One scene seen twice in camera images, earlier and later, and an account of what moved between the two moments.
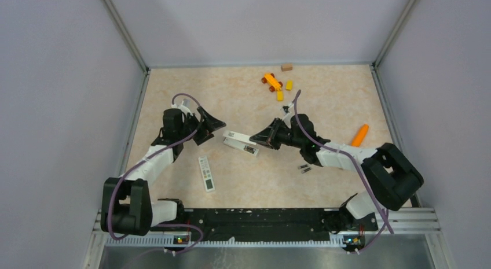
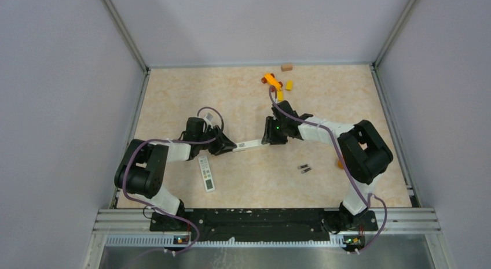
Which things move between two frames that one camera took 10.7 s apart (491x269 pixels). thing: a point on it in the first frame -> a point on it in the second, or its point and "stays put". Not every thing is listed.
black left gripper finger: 202,137 -> 227,146
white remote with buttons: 206,174 stays put
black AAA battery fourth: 308,169 stays put
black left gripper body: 200,127 -> 213,132
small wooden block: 286,67 stays put
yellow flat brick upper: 289,85 stays put
